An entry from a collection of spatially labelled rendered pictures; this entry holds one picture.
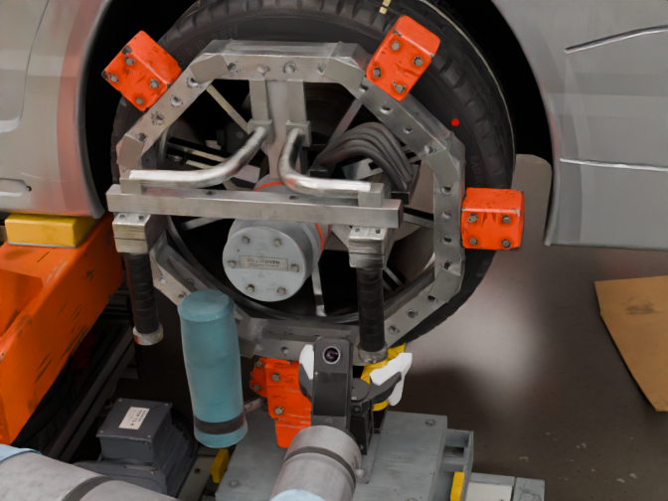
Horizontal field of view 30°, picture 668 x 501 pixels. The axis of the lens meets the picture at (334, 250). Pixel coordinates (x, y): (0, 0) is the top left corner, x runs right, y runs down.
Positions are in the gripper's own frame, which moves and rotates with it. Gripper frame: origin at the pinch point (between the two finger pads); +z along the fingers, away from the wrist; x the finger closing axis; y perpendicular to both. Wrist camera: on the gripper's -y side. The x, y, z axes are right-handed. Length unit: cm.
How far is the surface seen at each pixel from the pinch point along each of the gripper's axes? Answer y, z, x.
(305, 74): -26.4, 30.0, -12.7
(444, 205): -6.0, 30.1, 7.5
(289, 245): -5.8, 15.6, -13.0
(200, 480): 75, 55, -48
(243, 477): 60, 40, -33
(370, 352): 6.4, 7.9, -0.1
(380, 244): -11.2, 8.1, 1.8
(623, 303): 81, 146, 38
